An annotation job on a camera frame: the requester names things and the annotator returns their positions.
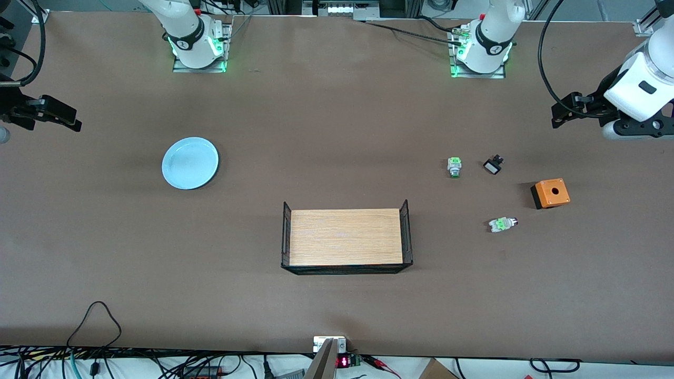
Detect light blue round plate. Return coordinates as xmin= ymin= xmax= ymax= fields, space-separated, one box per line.
xmin=161 ymin=137 xmax=220 ymax=191

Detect black background equipment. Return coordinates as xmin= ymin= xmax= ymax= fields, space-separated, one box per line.
xmin=0 ymin=16 xmax=16 ymax=69

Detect wooden tray black mesh sides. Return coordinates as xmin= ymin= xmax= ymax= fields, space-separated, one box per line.
xmin=281 ymin=199 xmax=414 ymax=276

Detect brown cardboard piece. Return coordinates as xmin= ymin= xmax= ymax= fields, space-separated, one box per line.
xmin=418 ymin=358 xmax=460 ymax=379

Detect red clip lead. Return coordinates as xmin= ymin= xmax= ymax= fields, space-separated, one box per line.
xmin=362 ymin=355 xmax=403 ymax=379

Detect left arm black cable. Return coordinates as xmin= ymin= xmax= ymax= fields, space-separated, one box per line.
xmin=538 ymin=0 xmax=606 ymax=118

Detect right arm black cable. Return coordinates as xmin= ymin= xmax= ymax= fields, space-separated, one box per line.
xmin=0 ymin=0 xmax=47 ymax=86

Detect orange button enclosure box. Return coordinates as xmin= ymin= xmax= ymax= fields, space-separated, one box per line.
xmin=530 ymin=178 xmax=571 ymax=210

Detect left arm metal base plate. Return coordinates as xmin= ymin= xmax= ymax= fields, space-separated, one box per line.
xmin=448 ymin=25 xmax=507 ymax=80

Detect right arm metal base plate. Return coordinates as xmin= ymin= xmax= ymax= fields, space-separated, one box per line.
xmin=172 ymin=22 xmax=232 ymax=74

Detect black cable to arm base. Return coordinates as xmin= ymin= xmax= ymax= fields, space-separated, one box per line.
xmin=362 ymin=20 xmax=461 ymax=45

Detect thin black looped cable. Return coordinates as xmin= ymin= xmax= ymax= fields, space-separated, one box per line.
xmin=66 ymin=301 xmax=123 ymax=351

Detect black flat looped cable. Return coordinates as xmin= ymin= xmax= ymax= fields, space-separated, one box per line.
xmin=529 ymin=357 xmax=582 ymax=373

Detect silver frame with white lights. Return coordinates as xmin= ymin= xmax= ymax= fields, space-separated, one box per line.
xmin=301 ymin=0 xmax=381 ymax=21

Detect silver camera bracket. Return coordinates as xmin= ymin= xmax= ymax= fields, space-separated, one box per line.
xmin=313 ymin=336 xmax=348 ymax=354

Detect grey camera support bar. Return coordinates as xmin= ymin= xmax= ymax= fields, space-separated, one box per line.
xmin=304 ymin=338 xmax=339 ymax=379

